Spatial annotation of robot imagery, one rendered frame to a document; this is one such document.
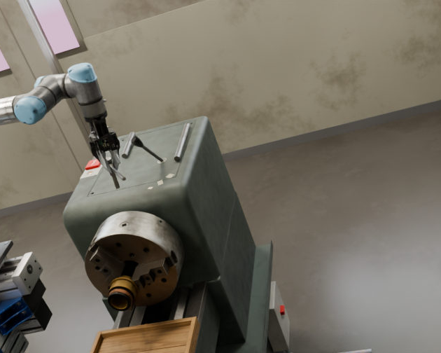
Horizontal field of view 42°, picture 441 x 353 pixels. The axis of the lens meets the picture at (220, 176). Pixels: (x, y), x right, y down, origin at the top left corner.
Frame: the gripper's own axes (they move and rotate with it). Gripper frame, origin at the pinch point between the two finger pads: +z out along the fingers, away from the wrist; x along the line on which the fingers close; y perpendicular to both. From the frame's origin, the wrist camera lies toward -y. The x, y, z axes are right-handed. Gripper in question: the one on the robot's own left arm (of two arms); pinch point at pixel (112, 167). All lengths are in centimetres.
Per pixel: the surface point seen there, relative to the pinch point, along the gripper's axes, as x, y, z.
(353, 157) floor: 185, -143, 128
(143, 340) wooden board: -11, 25, 51
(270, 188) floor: 122, -159, 135
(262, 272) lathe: 50, -16, 81
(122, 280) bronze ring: -10.7, 22.4, 27.0
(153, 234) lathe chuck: 3.8, 17.1, 19.1
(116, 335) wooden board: -18, 16, 51
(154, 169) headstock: 15.5, -12.1, 12.5
